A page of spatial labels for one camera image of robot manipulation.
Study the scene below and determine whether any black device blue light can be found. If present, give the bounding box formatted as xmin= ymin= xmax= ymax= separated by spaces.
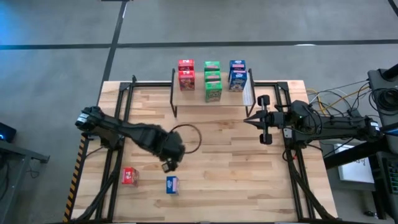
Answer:
xmin=0 ymin=121 xmax=17 ymax=144

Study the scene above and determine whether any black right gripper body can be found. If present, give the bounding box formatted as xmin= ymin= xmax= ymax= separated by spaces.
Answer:
xmin=256 ymin=94 xmax=292 ymax=146

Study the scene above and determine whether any white paper sheet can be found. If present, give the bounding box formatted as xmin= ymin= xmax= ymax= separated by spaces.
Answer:
xmin=333 ymin=143 xmax=376 ymax=184

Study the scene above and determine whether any red Froot Loops cereal box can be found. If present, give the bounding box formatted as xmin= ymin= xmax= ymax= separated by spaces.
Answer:
xmin=178 ymin=70 xmax=196 ymax=92
xmin=177 ymin=58 xmax=195 ymax=72
xmin=121 ymin=166 xmax=140 ymax=187

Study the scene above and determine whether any black aluminium table frame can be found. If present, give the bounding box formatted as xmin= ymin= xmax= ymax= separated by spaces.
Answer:
xmin=70 ymin=74 xmax=338 ymax=223

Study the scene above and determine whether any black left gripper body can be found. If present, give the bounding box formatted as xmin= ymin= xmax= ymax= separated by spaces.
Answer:
xmin=154 ymin=130 xmax=187 ymax=174

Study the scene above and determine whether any green Apple Jacks cereal box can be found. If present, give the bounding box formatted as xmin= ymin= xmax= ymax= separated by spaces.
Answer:
xmin=203 ymin=60 xmax=221 ymax=72
xmin=204 ymin=70 xmax=222 ymax=83
xmin=205 ymin=80 xmax=223 ymax=103

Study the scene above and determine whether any black keyboard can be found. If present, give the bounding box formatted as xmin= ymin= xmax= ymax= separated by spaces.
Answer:
xmin=384 ymin=157 xmax=398 ymax=196

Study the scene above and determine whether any yellow floor cable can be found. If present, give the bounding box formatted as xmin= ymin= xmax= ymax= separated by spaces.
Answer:
xmin=306 ymin=85 xmax=373 ymax=125

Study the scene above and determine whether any hazard striped floor strip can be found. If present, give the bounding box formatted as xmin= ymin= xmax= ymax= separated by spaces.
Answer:
xmin=63 ymin=133 xmax=90 ymax=223

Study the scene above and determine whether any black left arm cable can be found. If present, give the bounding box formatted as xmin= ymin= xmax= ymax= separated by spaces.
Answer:
xmin=170 ymin=124 xmax=203 ymax=155

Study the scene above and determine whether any black operator desk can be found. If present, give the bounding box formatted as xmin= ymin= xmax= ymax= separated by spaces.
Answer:
xmin=323 ymin=63 xmax=398 ymax=224

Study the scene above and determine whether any coiled black cable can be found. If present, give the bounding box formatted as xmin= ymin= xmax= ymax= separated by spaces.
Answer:
xmin=369 ymin=88 xmax=398 ymax=112

